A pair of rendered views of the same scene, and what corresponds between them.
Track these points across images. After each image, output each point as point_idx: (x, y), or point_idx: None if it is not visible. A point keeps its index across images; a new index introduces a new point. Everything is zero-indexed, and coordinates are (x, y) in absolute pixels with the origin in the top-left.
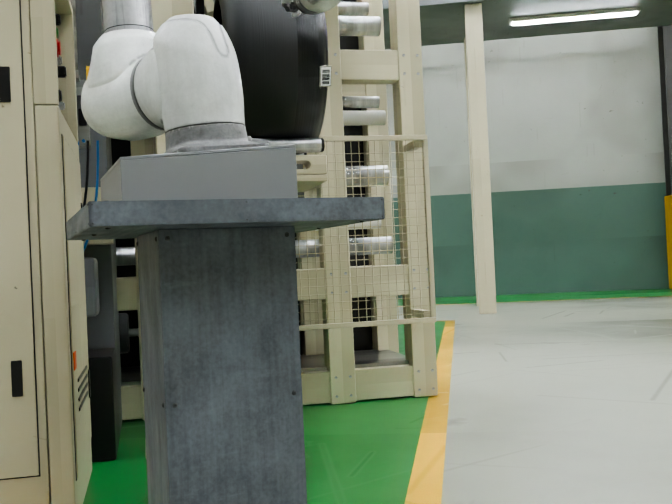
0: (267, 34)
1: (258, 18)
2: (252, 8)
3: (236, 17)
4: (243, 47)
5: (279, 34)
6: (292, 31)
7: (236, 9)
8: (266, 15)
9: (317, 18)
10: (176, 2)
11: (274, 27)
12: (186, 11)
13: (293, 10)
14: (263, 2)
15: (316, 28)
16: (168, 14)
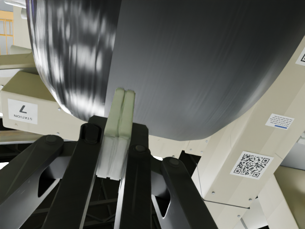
0: (209, 40)
1: (212, 85)
2: (213, 107)
3: (255, 94)
4: (293, 18)
5: (174, 31)
6: (131, 31)
7: (243, 107)
8: (188, 87)
9: (49, 47)
10: (282, 106)
11: (180, 54)
12: (275, 91)
13: (150, 175)
14: (179, 112)
15: (53, 21)
16: (303, 93)
